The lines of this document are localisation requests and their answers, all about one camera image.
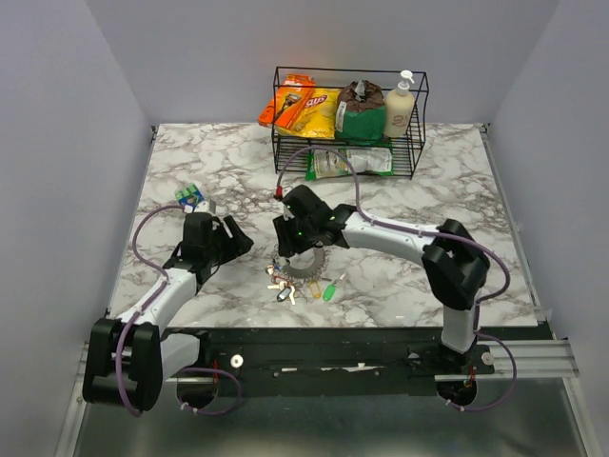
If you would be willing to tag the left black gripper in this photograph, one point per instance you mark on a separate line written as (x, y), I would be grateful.
(237, 245)

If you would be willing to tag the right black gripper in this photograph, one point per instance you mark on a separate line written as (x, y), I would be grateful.
(287, 246)

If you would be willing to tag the metal toothed key ring disc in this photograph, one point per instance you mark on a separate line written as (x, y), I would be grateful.
(308, 265)

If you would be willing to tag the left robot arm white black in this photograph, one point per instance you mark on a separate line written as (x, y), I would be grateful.
(129, 357)

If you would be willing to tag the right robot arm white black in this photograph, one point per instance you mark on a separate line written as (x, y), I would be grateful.
(455, 266)

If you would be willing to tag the green white snack bag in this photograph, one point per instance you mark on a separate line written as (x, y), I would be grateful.
(323, 164)

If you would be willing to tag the green blue sponge pack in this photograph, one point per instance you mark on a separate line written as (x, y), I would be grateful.
(189, 198)

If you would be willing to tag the key with green tag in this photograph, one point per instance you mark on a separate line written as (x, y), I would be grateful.
(332, 288)

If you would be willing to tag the yellow chips bag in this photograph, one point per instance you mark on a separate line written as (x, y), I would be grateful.
(316, 119)

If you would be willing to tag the orange razor box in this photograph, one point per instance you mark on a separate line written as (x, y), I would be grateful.
(289, 99)

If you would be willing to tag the brown green coffee bag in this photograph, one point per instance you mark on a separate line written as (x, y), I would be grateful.
(360, 114)

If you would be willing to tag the cream lotion pump bottle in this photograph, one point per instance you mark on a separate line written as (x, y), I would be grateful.
(399, 105)

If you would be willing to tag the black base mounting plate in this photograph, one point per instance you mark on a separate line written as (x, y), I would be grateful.
(302, 362)

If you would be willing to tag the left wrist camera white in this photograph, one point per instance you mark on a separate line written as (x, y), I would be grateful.
(208, 206)

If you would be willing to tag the black wire shelf rack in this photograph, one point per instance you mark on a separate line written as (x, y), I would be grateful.
(290, 152)

